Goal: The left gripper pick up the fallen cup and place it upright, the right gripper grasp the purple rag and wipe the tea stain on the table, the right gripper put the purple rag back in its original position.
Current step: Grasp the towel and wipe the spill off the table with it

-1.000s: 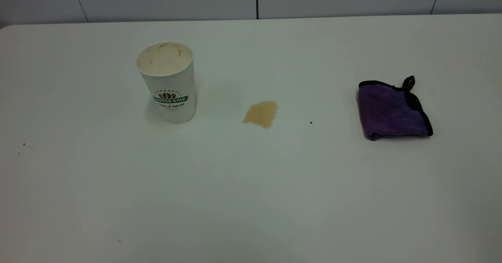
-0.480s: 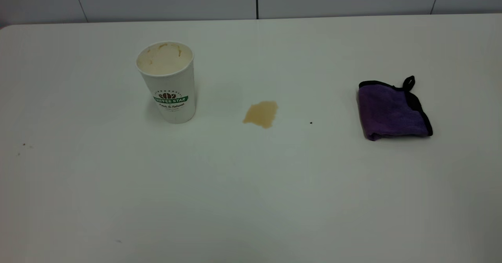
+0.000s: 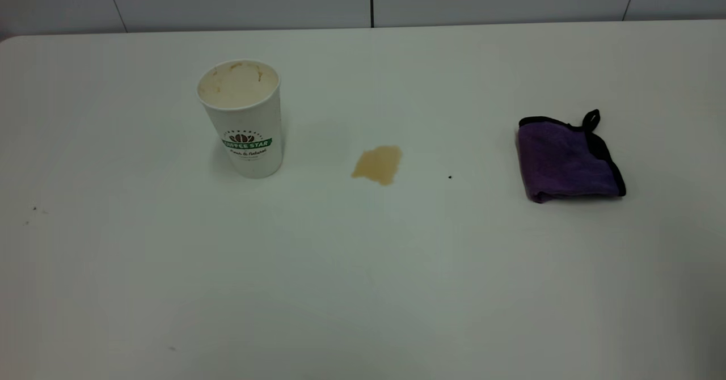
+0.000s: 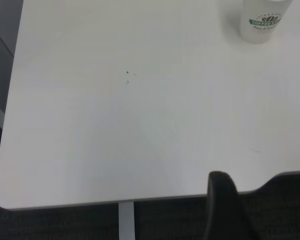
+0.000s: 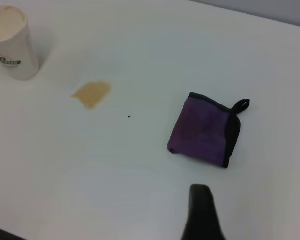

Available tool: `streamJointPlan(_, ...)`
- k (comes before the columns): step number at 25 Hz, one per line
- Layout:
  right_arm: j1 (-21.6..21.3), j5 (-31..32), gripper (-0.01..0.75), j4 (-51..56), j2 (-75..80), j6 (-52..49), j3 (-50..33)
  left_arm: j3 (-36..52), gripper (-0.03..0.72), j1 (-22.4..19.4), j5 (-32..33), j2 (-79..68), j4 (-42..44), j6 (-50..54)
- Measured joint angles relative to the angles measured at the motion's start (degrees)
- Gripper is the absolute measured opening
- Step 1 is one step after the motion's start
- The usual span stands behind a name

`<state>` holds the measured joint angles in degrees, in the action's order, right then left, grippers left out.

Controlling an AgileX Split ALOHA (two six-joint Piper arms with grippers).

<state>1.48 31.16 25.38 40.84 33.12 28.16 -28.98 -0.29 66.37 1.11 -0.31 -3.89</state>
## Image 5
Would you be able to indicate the white paper coffee cup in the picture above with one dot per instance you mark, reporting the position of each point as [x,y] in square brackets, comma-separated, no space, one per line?
[17,50]

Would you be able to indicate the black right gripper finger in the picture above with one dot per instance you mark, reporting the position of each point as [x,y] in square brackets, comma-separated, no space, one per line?
[202,215]

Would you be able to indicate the brown coffee spill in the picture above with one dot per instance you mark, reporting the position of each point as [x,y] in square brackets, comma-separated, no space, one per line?
[93,95]

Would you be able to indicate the purple cloth with black trim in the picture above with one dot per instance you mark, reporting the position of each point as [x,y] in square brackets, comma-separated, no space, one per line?
[200,130]

